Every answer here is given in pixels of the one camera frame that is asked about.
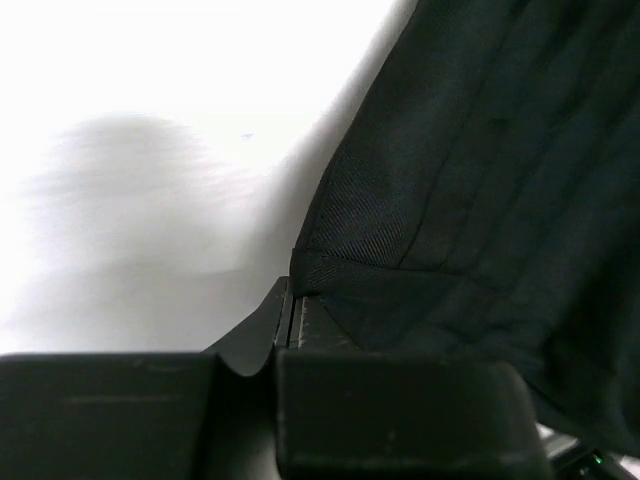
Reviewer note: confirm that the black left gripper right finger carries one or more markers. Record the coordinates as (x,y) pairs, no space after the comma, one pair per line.
(343,413)

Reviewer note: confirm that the black pleated skirt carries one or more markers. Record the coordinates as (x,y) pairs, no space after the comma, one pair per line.
(485,202)

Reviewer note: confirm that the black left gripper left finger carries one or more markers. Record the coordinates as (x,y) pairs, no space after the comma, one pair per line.
(205,415)

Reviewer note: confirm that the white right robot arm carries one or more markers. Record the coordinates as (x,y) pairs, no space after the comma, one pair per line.
(573,459)

